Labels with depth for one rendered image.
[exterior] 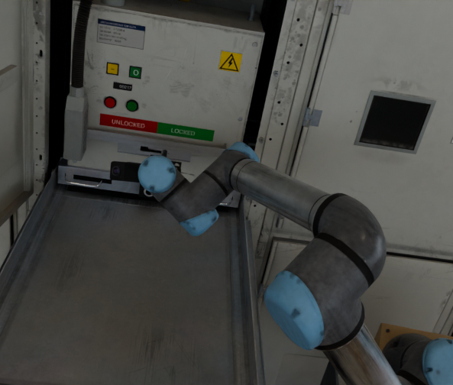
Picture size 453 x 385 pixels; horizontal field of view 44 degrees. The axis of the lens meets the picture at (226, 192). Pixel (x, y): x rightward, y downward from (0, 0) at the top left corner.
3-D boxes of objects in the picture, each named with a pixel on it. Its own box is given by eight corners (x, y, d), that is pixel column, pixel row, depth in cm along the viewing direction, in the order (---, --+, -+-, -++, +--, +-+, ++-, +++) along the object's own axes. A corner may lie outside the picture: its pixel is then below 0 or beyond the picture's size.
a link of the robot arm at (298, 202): (407, 199, 85) (227, 128, 123) (360, 250, 83) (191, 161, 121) (425, 247, 92) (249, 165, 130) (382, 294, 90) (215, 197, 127)
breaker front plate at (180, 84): (231, 193, 168) (263, 36, 144) (67, 171, 163) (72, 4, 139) (231, 192, 169) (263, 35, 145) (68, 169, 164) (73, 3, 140)
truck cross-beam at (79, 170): (237, 208, 170) (241, 191, 167) (57, 183, 165) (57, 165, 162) (237, 199, 175) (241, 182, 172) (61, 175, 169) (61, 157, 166)
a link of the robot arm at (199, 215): (235, 202, 118) (200, 163, 117) (197, 240, 115) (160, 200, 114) (227, 205, 125) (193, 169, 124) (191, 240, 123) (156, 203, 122)
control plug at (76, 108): (81, 162, 151) (84, 101, 142) (63, 159, 150) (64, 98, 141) (86, 149, 157) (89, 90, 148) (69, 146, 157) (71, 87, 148)
